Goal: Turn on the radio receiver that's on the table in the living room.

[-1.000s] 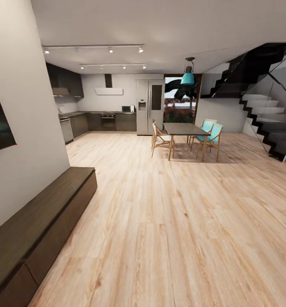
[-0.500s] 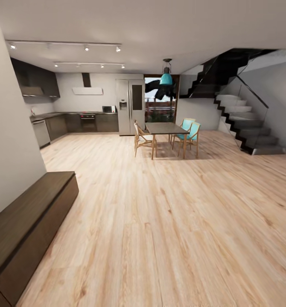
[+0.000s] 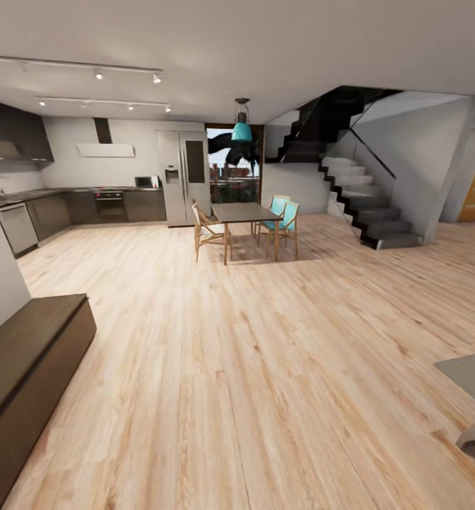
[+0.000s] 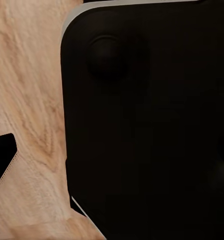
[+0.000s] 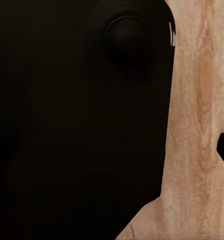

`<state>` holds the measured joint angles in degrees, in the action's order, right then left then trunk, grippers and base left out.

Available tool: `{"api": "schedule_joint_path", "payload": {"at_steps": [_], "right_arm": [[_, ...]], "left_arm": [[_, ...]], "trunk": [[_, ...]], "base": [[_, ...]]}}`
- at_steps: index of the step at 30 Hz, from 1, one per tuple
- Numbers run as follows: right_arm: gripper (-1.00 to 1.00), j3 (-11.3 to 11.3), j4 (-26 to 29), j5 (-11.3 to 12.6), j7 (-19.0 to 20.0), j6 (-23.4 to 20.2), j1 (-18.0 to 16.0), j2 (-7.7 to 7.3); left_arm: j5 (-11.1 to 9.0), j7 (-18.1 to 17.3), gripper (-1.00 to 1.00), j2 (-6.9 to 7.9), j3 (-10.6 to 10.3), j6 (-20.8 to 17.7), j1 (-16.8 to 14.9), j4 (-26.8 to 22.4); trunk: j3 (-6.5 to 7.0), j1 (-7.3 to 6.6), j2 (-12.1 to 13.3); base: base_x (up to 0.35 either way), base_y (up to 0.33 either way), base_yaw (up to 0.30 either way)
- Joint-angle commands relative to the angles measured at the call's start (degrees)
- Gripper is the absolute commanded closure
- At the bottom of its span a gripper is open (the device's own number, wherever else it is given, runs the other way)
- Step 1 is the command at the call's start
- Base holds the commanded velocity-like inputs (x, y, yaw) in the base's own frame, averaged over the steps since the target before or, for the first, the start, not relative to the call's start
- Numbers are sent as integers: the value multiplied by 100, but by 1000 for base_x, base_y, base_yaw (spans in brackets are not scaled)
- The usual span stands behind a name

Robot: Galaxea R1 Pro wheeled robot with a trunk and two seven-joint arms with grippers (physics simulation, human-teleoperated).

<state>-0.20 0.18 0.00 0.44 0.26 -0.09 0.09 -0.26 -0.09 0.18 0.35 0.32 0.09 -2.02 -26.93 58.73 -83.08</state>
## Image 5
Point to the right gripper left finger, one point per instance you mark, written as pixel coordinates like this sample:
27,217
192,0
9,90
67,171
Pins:
8,149

